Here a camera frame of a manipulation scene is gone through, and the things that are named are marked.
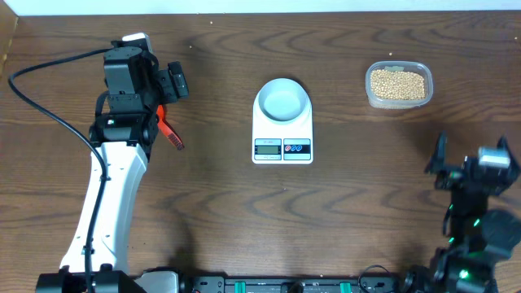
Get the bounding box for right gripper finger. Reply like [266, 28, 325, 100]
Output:
[497, 136, 520, 169]
[424, 132, 447, 174]

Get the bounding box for red plastic measuring scoop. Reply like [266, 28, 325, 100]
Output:
[156, 105, 185, 151]

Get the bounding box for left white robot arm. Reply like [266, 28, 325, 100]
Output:
[36, 41, 188, 292]

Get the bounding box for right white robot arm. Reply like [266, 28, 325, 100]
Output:
[402, 133, 520, 293]

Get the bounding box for grey round bowl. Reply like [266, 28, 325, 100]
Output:
[256, 78, 311, 123]

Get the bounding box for white digital kitchen scale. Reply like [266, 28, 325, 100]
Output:
[252, 93, 313, 164]

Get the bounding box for clear plastic container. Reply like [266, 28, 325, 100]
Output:
[366, 61, 434, 110]

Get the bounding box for yellow soybeans in container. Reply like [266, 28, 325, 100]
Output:
[370, 69, 426, 100]

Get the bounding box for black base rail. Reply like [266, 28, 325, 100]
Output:
[134, 268, 408, 293]

